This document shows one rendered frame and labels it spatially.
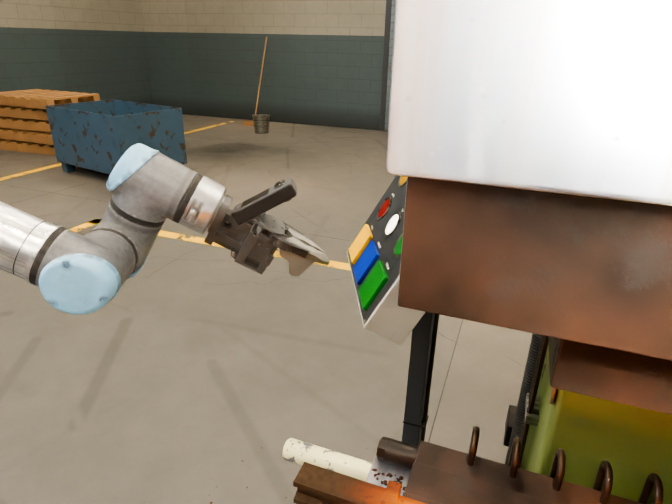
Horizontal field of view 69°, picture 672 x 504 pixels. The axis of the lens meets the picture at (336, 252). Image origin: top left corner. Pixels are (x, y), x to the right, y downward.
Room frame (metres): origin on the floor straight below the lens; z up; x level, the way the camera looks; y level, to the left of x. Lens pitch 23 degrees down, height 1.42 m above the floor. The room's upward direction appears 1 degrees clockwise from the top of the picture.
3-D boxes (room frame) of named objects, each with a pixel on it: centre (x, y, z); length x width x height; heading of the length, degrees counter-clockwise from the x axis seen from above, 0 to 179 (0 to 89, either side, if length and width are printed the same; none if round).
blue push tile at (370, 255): (0.90, -0.06, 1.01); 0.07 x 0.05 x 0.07; 5
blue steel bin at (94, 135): (5.41, 2.42, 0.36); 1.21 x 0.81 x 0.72; 57
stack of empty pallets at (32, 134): (6.73, 3.94, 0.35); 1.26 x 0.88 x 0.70; 69
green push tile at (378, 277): (0.80, -0.07, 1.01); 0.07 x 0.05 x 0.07; 5
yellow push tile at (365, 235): (1.00, -0.06, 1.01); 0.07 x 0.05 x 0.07; 5
